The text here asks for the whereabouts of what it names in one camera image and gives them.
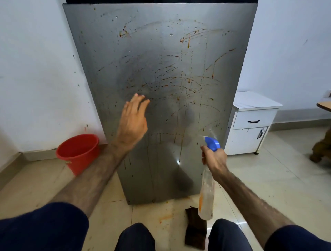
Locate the person's right hand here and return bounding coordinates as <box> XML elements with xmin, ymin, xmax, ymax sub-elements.
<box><xmin>200</xmin><ymin>145</ymin><xmax>229</xmax><ymax>179</ymax></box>

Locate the person's left hand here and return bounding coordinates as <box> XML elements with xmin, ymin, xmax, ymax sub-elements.
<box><xmin>113</xmin><ymin>93</ymin><xmax>150</xmax><ymax>153</ymax></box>

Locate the plain silver refrigerator door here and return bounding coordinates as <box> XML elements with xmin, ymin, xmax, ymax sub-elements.
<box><xmin>62</xmin><ymin>3</ymin><xmax>259</xmax><ymax>205</ymax></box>

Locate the spray bottle blue trigger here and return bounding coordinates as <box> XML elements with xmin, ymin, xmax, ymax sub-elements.
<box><xmin>198</xmin><ymin>135</ymin><xmax>221</xmax><ymax>221</ymax></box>

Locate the red plastic bucket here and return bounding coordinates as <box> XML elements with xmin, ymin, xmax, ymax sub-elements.
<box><xmin>56</xmin><ymin>133</ymin><xmax>101</xmax><ymax>177</ymax></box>

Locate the brown checked cloth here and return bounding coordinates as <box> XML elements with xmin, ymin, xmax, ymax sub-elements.
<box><xmin>184</xmin><ymin>206</ymin><xmax>207</xmax><ymax>251</ymax></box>

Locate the person's right forearm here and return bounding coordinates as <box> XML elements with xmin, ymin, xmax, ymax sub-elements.
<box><xmin>214</xmin><ymin>169</ymin><xmax>295</xmax><ymax>249</ymax></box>

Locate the person's left forearm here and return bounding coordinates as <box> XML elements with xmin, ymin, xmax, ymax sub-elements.
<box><xmin>50</xmin><ymin>144</ymin><xmax>130</xmax><ymax>218</ymax></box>

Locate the person's right trouser leg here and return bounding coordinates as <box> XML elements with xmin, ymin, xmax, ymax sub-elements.
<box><xmin>208</xmin><ymin>218</ymin><xmax>253</xmax><ymax>251</ymax></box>

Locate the person's trouser leg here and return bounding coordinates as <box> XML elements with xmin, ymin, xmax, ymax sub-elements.
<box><xmin>208</xmin><ymin>218</ymin><xmax>253</xmax><ymax>251</ymax></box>
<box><xmin>114</xmin><ymin>222</ymin><xmax>156</xmax><ymax>251</ymax></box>

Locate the person's left trouser leg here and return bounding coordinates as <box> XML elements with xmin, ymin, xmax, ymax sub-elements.
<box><xmin>114</xmin><ymin>222</ymin><xmax>156</xmax><ymax>251</ymax></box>

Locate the grey refrigerator cabinet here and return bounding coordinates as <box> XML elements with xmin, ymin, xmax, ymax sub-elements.
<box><xmin>66</xmin><ymin>0</ymin><xmax>259</xmax><ymax>4</ymax></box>

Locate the small white cabinet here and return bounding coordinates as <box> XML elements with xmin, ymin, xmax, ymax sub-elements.
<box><xmin>223</xmin><ymin>91</ymin><xmax>283</xmax><ymax>156</ymax></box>

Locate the dark blue right sleeve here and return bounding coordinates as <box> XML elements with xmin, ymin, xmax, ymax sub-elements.
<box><xmin>263</xmin><ymin>225</ymin><xmax>331</xmax><ymax>251</ymax></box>

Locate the dark blue sleeve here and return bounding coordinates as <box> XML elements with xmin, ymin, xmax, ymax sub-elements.
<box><xmin>0</xmin><ymin>202</ymin><xmax>90</xmax><ymax>251</ymax></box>
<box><xmin>263</xmin><ymin>225</ymin><xmax>331</xmax><ymax>251</ymax></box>

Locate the light wooden table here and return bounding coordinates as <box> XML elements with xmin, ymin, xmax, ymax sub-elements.
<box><xmin>309</xmin><ymin>97</ymin><xmax>331</xmax><ymax>163</ymax></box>

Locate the dark blue left sleeve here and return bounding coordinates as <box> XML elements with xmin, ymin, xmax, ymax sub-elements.
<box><xmin>0</xmin><ymin>202</ymin><xmax>90</xmax><ymax>251</ymax></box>

